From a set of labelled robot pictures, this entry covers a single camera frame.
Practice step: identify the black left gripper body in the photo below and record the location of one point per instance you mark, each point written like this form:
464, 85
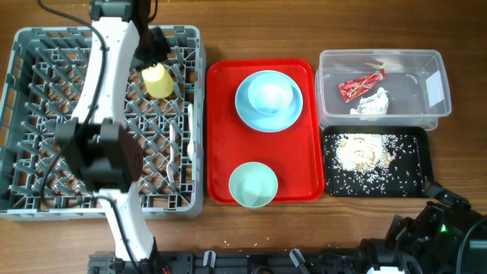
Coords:
154, 49

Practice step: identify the yellow plastic cup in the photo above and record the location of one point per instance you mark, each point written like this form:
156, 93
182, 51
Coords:
158, 81

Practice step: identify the green bowl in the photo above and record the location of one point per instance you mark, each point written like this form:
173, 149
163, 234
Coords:
253, 185

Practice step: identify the red candy wrapper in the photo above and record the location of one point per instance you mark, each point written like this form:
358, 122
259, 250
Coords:
349, 90

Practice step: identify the white napkin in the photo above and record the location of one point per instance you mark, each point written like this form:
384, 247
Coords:
376, 104

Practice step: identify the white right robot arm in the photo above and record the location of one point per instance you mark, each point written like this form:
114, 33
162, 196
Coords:
447, 236

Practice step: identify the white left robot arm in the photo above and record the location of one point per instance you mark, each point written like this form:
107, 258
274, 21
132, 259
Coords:
95, 142

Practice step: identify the grey dishwasher rack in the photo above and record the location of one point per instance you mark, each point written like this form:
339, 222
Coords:
44, 79

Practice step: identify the white plastic spoon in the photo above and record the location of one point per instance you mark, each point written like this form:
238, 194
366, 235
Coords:
190, 146

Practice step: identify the light blue bowl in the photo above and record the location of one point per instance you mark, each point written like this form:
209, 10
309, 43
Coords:
270, 92

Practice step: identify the light blue plate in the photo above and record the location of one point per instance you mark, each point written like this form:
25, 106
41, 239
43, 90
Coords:
260, 122

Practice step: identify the red plastic tray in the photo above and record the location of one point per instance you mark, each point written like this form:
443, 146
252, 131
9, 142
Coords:
294, 154

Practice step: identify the clear plastic bin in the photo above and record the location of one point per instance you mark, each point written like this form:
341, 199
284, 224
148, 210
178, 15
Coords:
416, 83

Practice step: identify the black tray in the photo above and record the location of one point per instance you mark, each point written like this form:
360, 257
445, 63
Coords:
380, 182

